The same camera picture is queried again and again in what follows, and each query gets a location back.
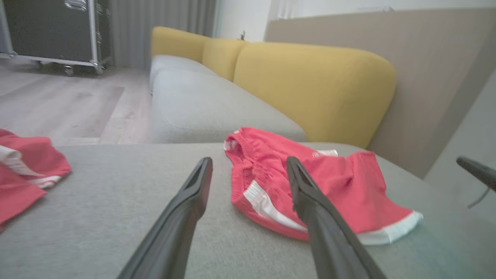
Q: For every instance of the wide yellow back cushion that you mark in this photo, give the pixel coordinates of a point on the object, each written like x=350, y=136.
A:
x=317, y=89

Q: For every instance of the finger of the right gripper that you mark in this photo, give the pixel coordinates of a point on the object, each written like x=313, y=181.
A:
x=482, y=173

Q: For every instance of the red white-trimmed shorts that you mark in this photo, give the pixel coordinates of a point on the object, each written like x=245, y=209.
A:
x=348, y=186

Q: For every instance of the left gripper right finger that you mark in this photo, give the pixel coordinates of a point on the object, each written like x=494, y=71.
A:
x=333, y=240

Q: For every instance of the red white numbered jersey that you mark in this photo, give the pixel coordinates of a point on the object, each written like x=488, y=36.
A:
x=42, y=155

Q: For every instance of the grey pleated curtain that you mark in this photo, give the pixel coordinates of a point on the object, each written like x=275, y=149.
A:
x=162, y=19

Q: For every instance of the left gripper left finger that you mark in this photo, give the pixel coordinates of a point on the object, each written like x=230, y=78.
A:
x=170, y=236

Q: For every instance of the large grey chaise cushion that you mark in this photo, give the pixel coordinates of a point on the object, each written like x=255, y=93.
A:
x=97, y=201

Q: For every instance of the black aluminium-edged flight case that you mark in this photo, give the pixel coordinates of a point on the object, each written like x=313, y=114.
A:
x=50, y=31

